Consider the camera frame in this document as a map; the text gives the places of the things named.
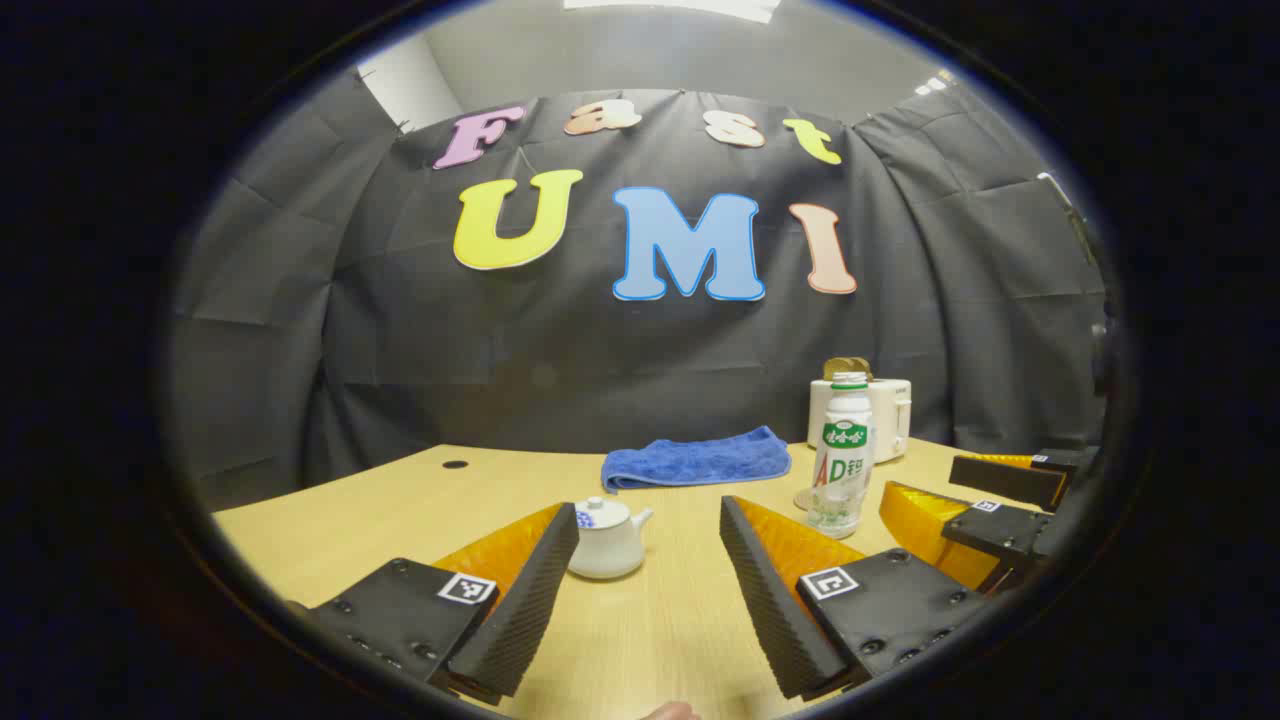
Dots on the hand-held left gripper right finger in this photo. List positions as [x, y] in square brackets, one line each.
[765, 610]

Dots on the blue towel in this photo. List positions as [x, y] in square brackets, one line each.
[700, 460]

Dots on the white water bottle green label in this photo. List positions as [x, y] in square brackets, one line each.
[840, 470]

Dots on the white ceramic teacup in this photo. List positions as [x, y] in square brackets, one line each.
[605, 555]

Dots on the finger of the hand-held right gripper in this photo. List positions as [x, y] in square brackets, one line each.
[1000, 530]
[1005, 480]

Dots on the ceiling light panel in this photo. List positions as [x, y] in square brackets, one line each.
[670, 8]

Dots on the black backdrop cloth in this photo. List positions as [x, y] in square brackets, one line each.
[560, 350]

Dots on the brown bread slice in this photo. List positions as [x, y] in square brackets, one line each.
[862, 367]
[834, 366]

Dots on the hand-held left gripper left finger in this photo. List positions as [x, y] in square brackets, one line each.
[530, 610]

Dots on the white teacup lid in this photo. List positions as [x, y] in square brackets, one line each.
[600, 515]

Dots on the white toaster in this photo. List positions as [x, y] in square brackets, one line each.
[890, 420]

